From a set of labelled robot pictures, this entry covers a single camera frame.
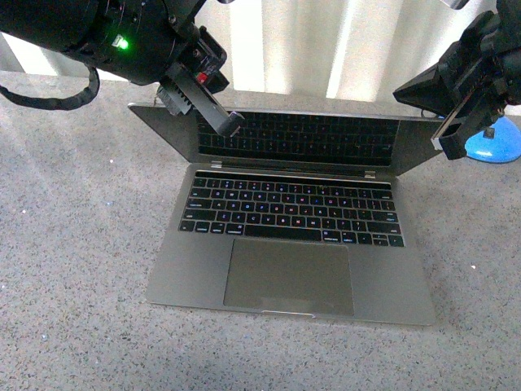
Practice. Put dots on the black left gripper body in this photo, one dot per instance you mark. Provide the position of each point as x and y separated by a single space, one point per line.
200 63

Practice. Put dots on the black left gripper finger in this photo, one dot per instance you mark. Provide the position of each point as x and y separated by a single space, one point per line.
224 123

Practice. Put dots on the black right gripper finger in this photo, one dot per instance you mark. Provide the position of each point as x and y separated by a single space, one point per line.
455 131

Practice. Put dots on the white pleated curtain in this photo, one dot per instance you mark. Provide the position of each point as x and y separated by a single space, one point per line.
358 50

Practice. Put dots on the grey laptop computer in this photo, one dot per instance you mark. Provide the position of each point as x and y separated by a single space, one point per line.
299 213

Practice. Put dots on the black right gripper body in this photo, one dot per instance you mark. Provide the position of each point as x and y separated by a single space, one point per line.
485 61

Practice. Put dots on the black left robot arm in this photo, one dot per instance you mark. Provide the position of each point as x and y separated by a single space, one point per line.
142 41

